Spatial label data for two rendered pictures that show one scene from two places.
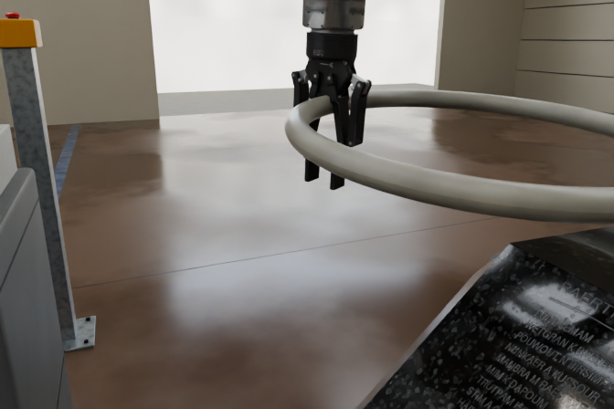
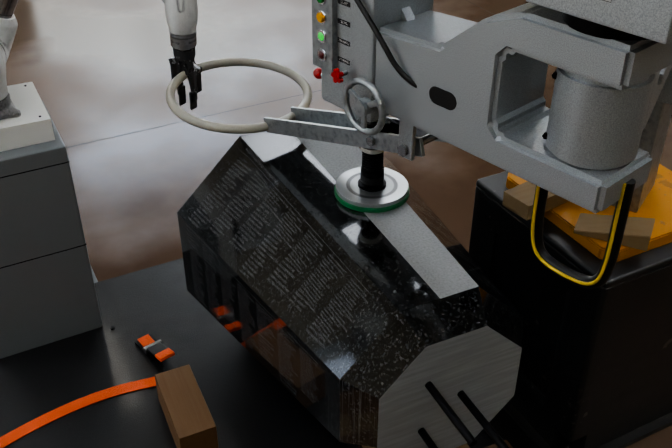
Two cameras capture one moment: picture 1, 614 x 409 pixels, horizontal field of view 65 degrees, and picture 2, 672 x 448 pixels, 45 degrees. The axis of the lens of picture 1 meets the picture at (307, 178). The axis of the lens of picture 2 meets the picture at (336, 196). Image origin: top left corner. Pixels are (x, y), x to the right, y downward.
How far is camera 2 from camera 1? 2.21 m
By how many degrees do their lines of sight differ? 17
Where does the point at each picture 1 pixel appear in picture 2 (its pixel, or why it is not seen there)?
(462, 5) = not seen: outside the picture
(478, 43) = not seen: outside the picture
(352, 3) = (189, 40)
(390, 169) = (194, 120)
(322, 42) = (179, 54)
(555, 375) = (238, 171)
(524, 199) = (225, 129)
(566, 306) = (245, 154)
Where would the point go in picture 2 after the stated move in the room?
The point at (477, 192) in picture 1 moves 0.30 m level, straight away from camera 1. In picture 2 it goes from (214, 127) to (246, 87)
